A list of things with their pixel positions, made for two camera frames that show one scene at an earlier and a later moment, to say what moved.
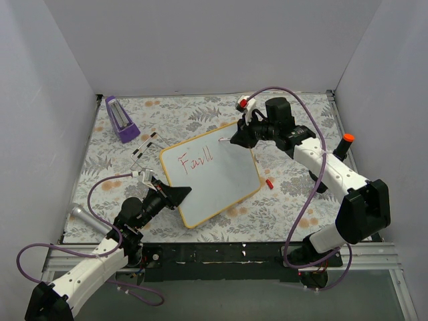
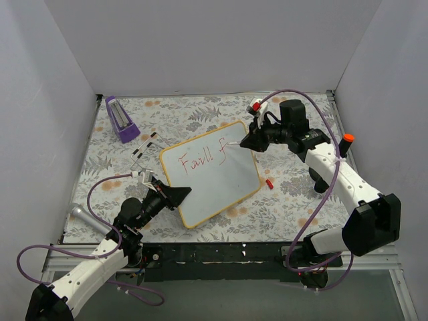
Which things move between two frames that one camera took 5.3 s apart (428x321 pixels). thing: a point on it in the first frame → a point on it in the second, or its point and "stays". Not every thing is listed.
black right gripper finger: x=243 y=128 → x=255 y=132
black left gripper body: x=166 y=197 stays
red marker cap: x=270 y=184 stays
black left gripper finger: x=158 y=184 stays
